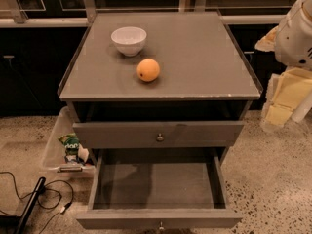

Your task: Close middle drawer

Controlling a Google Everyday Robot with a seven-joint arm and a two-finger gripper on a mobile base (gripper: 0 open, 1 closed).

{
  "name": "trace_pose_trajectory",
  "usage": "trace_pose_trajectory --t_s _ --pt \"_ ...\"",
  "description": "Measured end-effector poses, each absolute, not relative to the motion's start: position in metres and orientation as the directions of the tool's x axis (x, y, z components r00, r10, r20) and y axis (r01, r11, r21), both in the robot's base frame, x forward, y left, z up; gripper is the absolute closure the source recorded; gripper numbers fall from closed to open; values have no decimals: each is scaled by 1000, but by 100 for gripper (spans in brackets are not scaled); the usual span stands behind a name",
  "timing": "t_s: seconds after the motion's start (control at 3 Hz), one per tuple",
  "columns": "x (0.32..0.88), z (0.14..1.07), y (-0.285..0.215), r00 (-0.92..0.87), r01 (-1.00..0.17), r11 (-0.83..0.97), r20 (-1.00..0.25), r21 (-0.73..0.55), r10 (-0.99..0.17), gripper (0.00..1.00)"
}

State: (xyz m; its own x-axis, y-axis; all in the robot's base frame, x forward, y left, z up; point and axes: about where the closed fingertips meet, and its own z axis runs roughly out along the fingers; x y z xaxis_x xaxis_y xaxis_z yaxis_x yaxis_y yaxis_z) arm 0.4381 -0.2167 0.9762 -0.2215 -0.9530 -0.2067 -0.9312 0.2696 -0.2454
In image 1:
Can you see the padded gripper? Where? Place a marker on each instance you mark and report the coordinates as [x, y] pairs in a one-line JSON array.
[[293, 42]]

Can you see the white ceramic bowl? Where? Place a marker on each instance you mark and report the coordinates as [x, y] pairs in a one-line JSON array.
[[129, 40]]

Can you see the orange fruit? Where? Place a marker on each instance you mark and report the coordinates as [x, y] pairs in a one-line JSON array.
[[148, 70]]

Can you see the grey top drawer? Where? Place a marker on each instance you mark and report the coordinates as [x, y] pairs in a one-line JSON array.
[[174, 134]]

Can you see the white packet in bin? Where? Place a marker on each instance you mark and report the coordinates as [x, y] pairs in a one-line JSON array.
[[83, 154]]

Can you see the clear plastic bin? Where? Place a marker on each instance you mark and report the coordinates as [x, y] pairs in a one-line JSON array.
[[53, 160]]

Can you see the grey drawer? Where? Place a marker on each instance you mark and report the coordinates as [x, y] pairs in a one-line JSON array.
[[151, 195], [174, 134]]

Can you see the black bar on floor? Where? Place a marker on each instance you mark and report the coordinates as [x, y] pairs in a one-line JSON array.
[[38, 189]]

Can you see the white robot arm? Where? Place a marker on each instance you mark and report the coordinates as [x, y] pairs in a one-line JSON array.
[[300, 14]]

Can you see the grey drawer cabinet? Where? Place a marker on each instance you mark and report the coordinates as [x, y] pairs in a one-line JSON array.
[[203, 75]]

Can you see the green snack bag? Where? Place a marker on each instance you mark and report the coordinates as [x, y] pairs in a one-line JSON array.
[[71, 144]]

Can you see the white post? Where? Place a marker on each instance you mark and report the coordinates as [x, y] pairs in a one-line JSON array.
[[300, 113]]

